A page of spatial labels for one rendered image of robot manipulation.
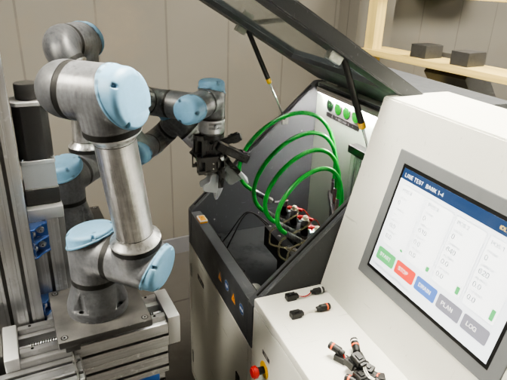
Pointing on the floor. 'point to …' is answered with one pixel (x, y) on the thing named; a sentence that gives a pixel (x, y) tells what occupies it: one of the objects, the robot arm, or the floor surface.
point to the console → (453, 131)
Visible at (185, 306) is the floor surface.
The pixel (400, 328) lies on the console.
